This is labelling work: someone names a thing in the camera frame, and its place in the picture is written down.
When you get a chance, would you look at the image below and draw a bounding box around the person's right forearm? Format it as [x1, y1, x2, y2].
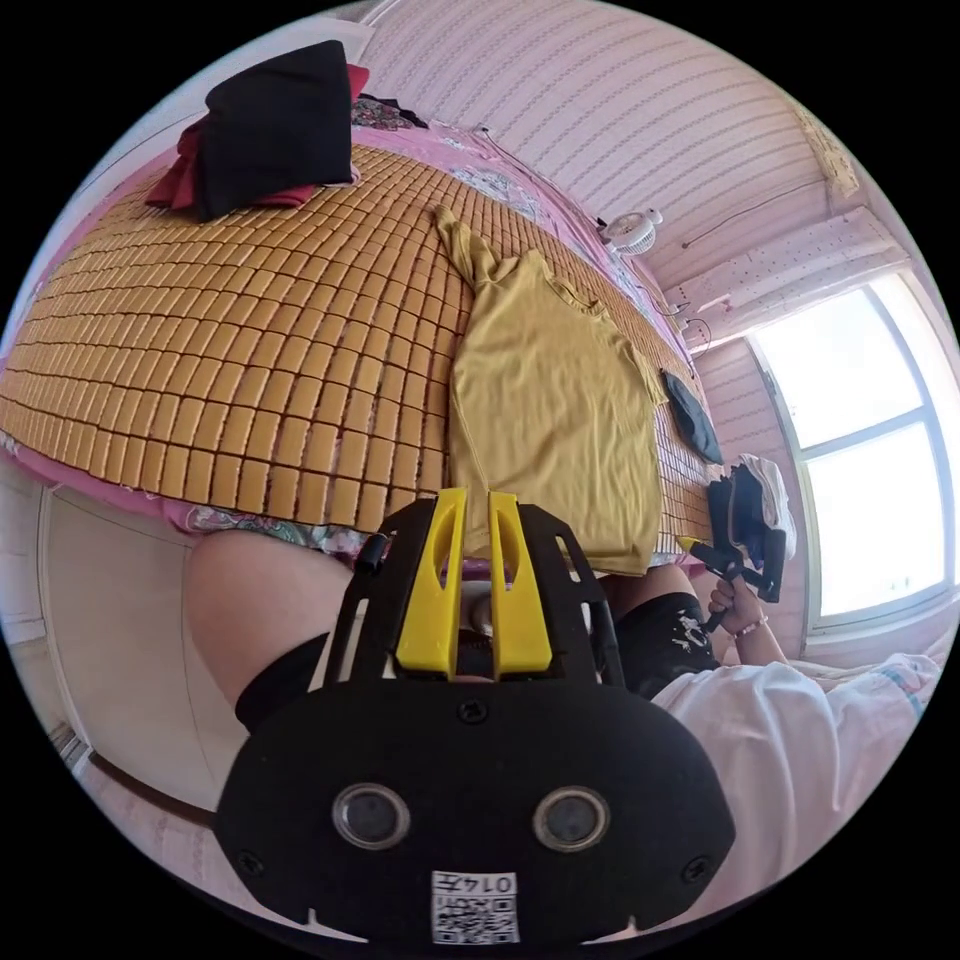
[738, 619, 798, 670]

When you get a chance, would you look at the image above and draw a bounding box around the bed with woven mat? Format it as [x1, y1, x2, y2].
[0, 119, 723, 580]

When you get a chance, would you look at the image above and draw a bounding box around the pile of clothes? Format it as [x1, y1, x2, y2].
[144, 38, 372, 225]

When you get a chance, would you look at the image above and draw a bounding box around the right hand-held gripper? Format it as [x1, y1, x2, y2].
[674, 464, 789, 633]

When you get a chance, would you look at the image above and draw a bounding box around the window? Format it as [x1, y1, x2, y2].
[744, 271, 960, 633]

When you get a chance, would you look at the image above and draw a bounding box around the black garment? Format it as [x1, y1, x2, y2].
[660, 369, 726, 467]

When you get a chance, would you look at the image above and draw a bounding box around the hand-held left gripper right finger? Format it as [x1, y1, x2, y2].
[488, 490, 556, 674]

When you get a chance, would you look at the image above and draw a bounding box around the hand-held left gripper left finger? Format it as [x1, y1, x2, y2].
[395, 487, 469, 673]

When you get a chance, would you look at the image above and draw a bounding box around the person's body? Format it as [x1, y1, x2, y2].
[183, 524, 948, 931]

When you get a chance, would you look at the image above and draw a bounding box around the person's right hand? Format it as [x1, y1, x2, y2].
[707, 574, 769, 640]

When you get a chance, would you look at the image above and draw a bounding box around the white fan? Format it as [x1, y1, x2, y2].
[602, 207, 666, 257]

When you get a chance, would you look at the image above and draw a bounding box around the deep yellow short sleeve shirt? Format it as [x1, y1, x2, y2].
[432, 203, 670, 578]

